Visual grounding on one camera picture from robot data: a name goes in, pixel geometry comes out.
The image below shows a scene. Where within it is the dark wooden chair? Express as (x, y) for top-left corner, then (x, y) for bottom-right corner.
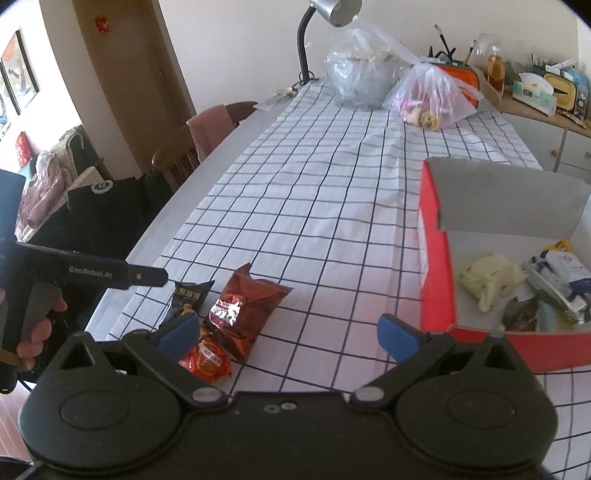
(151, 124), (200, 193)
(221, 100), (259, 131)

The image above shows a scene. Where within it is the silver foil snack packet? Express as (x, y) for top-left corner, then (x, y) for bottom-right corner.
(523, 264), (586, 326)

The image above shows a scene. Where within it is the pale yellow snack packet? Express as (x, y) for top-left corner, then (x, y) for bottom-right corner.
(456, 250), (528, 313)

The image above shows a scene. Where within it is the black jacket with white logo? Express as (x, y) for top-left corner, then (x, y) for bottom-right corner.
(18, 174), (172, 335)

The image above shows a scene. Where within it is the black snack packet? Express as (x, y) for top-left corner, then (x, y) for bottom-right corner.
(159, 279), (217, 334)

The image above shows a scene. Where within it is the red orange snack packet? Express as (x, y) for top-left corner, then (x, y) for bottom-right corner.
(178, 329), (233, 382)

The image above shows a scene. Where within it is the small clear packet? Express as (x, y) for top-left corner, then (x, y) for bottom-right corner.
(257, 87), (297, 110)

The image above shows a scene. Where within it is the plastic bag with pink snacks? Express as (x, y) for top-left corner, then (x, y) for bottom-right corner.
(382, 62), (484, 133)

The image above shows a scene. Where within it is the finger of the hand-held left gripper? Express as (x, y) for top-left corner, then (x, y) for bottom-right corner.
(124, 263), (169, 289)

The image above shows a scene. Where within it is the holder with brushes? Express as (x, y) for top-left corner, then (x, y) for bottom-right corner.
(427, 24), (477, 66)

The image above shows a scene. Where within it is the yellow box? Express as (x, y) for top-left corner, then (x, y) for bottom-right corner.
(544, 70), (579, 114)

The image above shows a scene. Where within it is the white checked tablecloth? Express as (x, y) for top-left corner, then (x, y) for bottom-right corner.
(85, 76), (591, 455)

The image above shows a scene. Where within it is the red cushion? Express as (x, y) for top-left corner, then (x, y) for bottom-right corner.
(14, 131), (32, 169)

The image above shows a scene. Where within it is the grey desk lamp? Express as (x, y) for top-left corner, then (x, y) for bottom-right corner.
(295, 0), (363, 86)

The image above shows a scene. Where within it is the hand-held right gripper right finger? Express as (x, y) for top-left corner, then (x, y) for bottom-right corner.
(350, 313), (539, 411)

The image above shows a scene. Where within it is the amber glass bottle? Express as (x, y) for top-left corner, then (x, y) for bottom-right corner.
(486, 45), (507, 94)

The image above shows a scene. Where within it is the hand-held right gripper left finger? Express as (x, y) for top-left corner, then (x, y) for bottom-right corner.
(46, 311), (232, 411)

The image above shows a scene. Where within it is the orange pouch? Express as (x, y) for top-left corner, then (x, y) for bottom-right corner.
(436, 64), (482, 101)

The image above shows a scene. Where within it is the clear plastic bag with bowl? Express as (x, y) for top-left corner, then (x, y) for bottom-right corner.
(324, 15), (420, 112)

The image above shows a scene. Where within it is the wooden cabinet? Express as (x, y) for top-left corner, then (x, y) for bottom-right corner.
(495, 91), (591, 182)

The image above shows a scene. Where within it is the small dark brown snack packet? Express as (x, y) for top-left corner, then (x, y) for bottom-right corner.
(502, 296), (540, 332)

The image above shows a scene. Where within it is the red cardboard box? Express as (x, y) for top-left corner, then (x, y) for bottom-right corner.
(418, 157), (591, 374)

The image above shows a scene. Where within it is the shiny brown snack bag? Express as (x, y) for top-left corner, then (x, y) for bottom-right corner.
(203, 263), (295, 366)

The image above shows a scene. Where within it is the green white tissue box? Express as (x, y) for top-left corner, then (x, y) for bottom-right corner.
(512, 73), (560, 117)

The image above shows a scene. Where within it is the brown wooden door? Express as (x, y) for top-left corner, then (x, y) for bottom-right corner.
(71, 0), (200, 155)

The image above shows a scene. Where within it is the framed wall picture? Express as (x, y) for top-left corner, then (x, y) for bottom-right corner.
(0, 30), (40, 117)

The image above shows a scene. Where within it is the person's left hand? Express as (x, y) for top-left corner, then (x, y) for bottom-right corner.
(16, 295), (69, 373)

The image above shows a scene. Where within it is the pink jacket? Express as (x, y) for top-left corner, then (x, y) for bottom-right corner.
(16, 155), (66, 238)

